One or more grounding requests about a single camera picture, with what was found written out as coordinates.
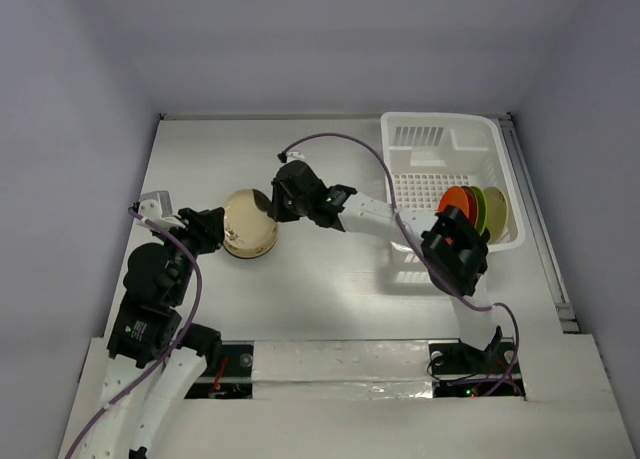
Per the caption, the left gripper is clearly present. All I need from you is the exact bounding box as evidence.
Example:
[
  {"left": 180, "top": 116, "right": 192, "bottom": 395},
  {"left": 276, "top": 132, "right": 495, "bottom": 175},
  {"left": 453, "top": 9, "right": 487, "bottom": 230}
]
[{"left": 154, "top": 205, "right": 224, "bottom": 302}]

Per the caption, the beige plate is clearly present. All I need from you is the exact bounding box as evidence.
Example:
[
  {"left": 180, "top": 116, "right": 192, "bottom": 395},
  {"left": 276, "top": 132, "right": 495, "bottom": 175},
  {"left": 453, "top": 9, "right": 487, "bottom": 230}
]
[{"left": 223, "top": 226, "right": 278, "bottom": 251}]

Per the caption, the tan brown plate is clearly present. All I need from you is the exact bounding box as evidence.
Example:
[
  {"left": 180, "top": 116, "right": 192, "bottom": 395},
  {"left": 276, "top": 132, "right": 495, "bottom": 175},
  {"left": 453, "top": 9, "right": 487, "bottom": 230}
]
[{"left": 224, "top": 188, "right": 278, "bottom": 230}]

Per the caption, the orange plate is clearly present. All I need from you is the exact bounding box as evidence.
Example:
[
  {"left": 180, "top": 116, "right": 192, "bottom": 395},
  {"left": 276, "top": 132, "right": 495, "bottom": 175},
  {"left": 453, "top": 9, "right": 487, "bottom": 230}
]
[{"left": 438, "top": 186, "right": 478, "bottom": 226}]

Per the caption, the lime green plate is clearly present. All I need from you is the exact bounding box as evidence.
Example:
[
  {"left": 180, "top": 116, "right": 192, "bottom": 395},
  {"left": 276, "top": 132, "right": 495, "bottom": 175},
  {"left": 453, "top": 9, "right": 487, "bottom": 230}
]
[{"left": 471, "top": 186, "right": 491, "bottom": 242}]

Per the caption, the cream floral plate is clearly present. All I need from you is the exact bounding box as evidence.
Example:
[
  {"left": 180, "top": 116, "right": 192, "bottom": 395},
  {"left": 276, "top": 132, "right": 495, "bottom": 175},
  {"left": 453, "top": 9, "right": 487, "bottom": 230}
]
[{"left": 484, "top": 186, "right": 509, "bottom": 244}]

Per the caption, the yellow patterned dark plate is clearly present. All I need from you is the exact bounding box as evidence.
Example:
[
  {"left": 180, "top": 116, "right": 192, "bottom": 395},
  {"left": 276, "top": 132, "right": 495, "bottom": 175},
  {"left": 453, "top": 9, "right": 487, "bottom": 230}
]
[{"left": 470, "top": 186, "right": 487, "bottom": 233}]

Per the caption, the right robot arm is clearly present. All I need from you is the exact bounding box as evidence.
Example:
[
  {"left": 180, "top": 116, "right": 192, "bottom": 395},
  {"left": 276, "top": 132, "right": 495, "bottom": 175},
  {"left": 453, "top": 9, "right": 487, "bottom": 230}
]
[{"left": 272, "top": 160, "right": 502, "bottom": 371}]

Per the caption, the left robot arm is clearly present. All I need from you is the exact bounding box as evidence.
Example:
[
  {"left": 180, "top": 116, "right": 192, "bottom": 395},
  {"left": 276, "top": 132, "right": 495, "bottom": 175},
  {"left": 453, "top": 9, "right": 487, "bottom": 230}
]
[{"left": 65, "top": 199, "right": 225, "bottom": 458}]

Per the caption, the white plastic dish rack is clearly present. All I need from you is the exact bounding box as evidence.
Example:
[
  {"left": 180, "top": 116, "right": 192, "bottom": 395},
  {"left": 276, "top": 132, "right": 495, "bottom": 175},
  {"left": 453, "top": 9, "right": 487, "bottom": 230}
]
[{"left": 381, "top": 112, "right": 525, "bottom": 252}]

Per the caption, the foil taped strip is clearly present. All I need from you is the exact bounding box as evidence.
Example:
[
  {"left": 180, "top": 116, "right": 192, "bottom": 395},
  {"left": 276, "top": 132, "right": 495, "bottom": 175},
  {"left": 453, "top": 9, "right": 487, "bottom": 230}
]
[{"left": 251, "top": 340, "right": 433, "bottom": 401}]

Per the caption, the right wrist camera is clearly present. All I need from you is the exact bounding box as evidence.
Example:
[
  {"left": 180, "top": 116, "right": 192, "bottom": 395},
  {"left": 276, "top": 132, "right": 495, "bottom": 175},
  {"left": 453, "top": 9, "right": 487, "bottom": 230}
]
[{"left": 277, "top": 150, "right": 306, "bottom": 164}]

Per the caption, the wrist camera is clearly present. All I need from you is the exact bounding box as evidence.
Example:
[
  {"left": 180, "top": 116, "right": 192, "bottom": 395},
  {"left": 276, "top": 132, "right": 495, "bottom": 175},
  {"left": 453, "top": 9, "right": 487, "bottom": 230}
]
[
  {"left": 133, "top": 190, "right": 176, "bottom": 228},
  {"left": 277, "top": 150, "right": 306, "bottom": 164}
]

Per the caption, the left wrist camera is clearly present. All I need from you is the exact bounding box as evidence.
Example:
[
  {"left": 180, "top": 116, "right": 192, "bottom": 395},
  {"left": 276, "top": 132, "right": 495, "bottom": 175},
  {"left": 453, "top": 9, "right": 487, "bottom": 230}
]
[{"left": 133, "top": 190, "right": 176, "bottom": 228}]

